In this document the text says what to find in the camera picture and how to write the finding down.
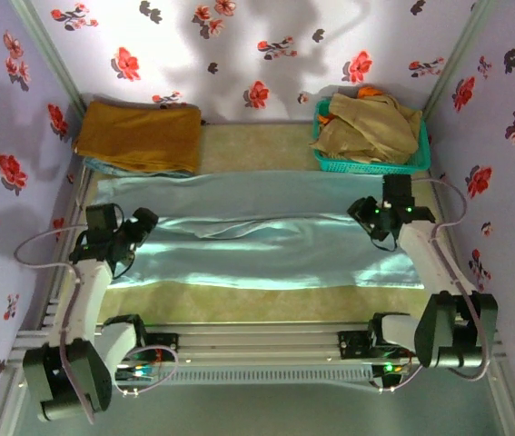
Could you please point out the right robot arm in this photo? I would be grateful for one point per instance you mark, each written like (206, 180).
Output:
(425, 259)

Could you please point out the folded mustard trousers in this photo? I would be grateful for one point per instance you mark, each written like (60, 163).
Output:
(139, 134)

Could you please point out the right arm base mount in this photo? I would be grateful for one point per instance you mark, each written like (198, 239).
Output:
(352, 345)

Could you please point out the khaki trousers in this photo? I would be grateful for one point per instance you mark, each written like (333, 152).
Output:
(366, 129)

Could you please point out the light blue trousers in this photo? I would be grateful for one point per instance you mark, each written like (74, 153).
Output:
(257, 245)

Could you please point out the folded blue trousers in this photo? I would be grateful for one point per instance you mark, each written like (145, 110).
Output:
(102, 167)

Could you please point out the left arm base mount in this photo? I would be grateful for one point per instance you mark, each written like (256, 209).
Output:
(166, 343)

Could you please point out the aluminium corner post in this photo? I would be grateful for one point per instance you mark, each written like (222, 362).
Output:
(461, 50)
(43, 41)

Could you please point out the orange garment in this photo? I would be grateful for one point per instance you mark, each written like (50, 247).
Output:
(369, 92)

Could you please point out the aluminium mounting rail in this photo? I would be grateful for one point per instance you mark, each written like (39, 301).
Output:
(257, 340)

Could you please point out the teal plastic basket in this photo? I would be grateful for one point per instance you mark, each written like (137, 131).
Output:
(375, 167)

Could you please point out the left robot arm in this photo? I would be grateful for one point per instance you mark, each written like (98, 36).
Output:
(84, 300)

